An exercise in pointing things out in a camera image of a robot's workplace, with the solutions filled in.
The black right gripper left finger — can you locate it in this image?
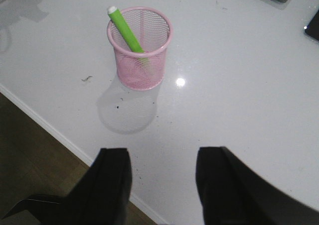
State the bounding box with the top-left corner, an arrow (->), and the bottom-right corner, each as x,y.
4,148 -> 132,225

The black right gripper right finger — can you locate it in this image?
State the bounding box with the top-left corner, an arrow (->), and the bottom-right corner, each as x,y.
195,147 -> 319,225

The green marker pen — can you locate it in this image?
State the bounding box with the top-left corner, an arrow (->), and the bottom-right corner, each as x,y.
107,6 -> 144,53

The pink mesh pen holder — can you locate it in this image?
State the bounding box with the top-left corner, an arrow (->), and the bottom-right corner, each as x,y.
107,6 -> 173,91

